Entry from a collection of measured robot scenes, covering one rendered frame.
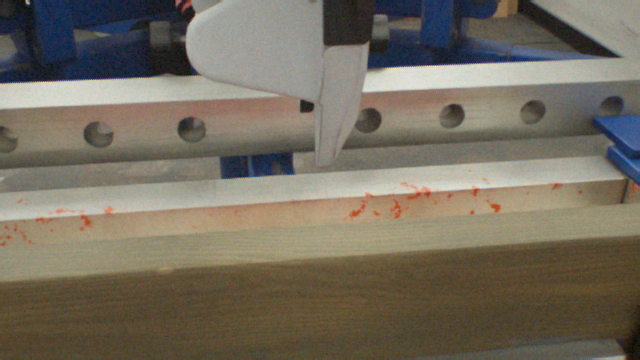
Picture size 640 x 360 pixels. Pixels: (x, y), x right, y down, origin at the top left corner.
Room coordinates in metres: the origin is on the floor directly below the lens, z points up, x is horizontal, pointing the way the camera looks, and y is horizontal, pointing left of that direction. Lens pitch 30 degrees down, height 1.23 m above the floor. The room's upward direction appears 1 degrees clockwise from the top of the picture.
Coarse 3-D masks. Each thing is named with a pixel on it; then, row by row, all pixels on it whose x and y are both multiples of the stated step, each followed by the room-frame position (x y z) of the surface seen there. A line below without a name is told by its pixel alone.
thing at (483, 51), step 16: (400, 32) 0.99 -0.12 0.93; (416, 32) 0.99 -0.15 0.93; (400, 48) 0.96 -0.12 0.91; (416, 48) 0.95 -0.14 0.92; (464, 48) 0.92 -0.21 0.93; (480, 48) 0.92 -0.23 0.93; (496, 48) 0.92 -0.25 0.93; (512, 48) 0.93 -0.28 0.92; (528, 48) 0.93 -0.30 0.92; (368, 64) 0.98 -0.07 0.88; (384, 64) 0.97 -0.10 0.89; (400, 64) 0.96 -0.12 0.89; (416, 64) 0.95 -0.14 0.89; (432, 64) 0.94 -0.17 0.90; (448, 64) 0.93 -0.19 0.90; (464, 64) 0.92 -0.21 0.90
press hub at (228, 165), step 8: (136, 24) 1.09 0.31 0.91; (144, 24) 1.10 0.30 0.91; (184, 48) 0.97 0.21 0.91; (176, 56) 0.94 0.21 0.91; (184, 56) 0.94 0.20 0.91; (152, 64) 0.94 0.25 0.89; (160, 64) 0.92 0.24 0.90; (168, 64) 0.92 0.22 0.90; (176, 64) 0.91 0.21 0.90; (184, 64) 0.90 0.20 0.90; (168, 72) 0.92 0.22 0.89; (176, 72) 0.91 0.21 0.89; (184, 72) 0.90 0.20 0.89; (224, 160) 1.04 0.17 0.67; (232, 160) 1.03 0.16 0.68; (224, 168) 1.05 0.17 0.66; (232, 168) 1.03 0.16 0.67; (240, 168) 1.02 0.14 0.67; (224, 176) 1.05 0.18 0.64; (232, 176) 1.03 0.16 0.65; (240, 176) 1.02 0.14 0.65
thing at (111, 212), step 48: (48, 192) 0.40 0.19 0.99; (96, 192) 0.40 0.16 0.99; (144, 192) 0.40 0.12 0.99; (192, 192) 0.40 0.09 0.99; (240, 192) 0.40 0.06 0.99; (288, 192) 0.40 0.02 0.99; (336, 192) 0.40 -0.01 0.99; (384, 192) 0.41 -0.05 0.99; (432, 192) 0.41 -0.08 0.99; (480, 192) 0.41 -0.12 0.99; (528, 192) 0.42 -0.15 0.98; (576, 192) 0.43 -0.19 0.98; (624, 192) 0.43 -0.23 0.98; (0, 240) 0.36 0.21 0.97; (48, 240) 0.37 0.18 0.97
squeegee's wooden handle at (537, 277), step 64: (0, 256) 0.23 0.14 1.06; (64, 256) 0.23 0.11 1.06; (128, 256) 0.23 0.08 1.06; (192, 256) 0.23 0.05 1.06; (256, 256) 0.23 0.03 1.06; (320, 256) 0.23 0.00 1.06; (384, 256) 0.24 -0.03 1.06; (448, 256) 0.24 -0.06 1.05; (512, 256) 0.24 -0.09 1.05; (576, 256) 0.25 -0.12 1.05; (0, 320) 0.21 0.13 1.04; (64, 320) 0.22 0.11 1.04; (128, 320) 0.22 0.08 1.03; (192, 320) 0.22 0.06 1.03; (256, 320) 0.23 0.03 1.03; (320, 320) 0.23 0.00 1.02; (384, 320) 0.24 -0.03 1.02; (448, 320) 0.24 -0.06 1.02; (512, 320) 0.25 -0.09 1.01; (576, 320) 0.25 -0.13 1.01
